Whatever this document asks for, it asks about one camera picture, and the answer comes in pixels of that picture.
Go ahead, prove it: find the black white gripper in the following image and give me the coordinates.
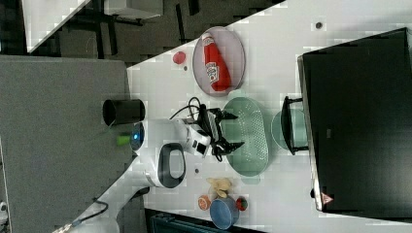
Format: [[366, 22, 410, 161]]
[[184, 104, 244, 157]]

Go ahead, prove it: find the mint green plastic strainer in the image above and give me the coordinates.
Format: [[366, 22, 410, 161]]
[[221, 90, 269, 184]]

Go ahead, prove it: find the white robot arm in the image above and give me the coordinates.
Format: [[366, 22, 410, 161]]
[[52, 104, 243, 233]]

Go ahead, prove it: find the beige plush mushroom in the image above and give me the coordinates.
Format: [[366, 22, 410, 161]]
[[206, 178, 232, 199]]

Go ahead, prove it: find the red plush ketchup bottle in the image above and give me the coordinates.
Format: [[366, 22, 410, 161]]
[[201, 33, 231, 91]]

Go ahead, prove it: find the toy orange slice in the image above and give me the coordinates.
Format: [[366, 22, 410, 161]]
[[197, 195, 211, 211]]

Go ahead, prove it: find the small red toy tomato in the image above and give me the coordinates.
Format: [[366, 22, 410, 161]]
[[236, 197, 248, 211]]

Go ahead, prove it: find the small green cup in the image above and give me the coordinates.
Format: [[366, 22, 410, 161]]
[[271, 109, 307, 150]]

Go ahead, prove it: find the blue bowl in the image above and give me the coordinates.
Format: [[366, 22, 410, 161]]
[[210, 197, 239, 230]]

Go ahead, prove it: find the grey round plate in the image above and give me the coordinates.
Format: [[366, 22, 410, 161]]
[[192, 26, 246, 97]]

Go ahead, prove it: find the lime green toy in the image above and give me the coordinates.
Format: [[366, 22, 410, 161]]
[[117, 135, 130, 146]]

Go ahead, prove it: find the black round utensil holder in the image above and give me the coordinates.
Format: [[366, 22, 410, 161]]
[[102, 99, 146, 126]]

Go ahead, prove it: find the black silver toaster oven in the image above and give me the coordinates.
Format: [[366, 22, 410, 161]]
[[297, 28, 412, 222]]

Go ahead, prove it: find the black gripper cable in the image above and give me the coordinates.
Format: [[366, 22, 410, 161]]
[[168, 96, 202, 121]]

